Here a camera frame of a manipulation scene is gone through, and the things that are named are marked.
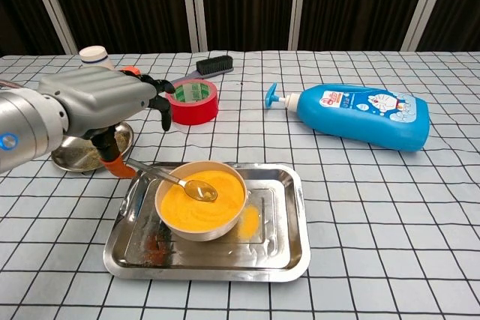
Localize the clear plastic spoon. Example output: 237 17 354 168
125 158 219 203

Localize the bowl of orange powder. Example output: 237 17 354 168
154 160 249 243

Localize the blue pump detergent bottle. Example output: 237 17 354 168
265 82 431 154

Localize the white partition frame post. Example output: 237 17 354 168
400 0 455 52
179 0 209 53
287 0 314 51
24 0 79 55

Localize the grey brush with black bristles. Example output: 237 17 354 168
170 55 235 85

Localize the white paper cup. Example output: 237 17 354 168
78 45 115 71

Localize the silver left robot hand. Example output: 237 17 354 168
37 66 176 180

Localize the round steel plate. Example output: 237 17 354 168
50 121 135 173

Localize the orange-yellow powder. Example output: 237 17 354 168
160 169 245 233

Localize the red tape roll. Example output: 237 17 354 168
164 79 220 126

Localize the white checked tablecloth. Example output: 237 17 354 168
0 49 480 320

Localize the rectangular steel tray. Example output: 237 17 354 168
103 162 312 283

